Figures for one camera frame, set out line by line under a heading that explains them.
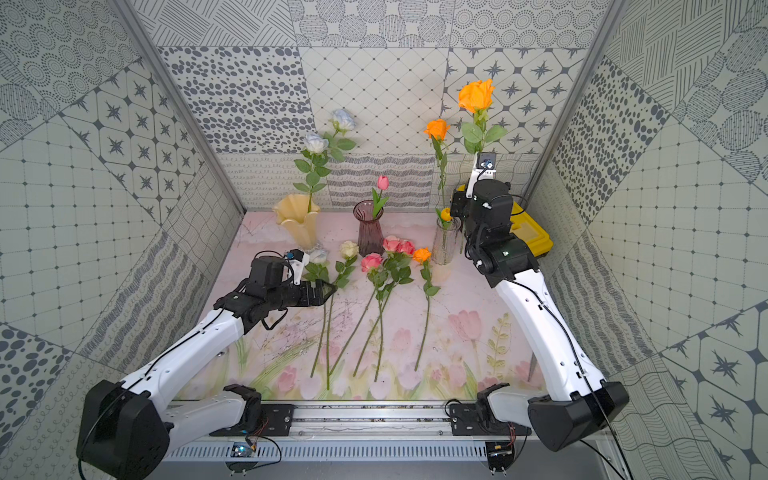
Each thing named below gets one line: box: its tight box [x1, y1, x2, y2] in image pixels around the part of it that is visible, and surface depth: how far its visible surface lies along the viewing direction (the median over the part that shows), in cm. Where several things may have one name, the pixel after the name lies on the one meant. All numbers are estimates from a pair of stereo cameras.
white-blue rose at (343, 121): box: [324, 108, 357, 162], surface depth 91 cm
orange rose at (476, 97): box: [458, 79, 508, 154], surface depth 60 cm
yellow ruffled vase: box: [272, 194, 320, 250], surface depth 97 cm
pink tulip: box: [372, 175, 389, 220], surface depth 94 cm
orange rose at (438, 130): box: [424, 119, 451, 209], surface depth 87 cm
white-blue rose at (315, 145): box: [293, 133, 331, 213], surface depth 90 cm
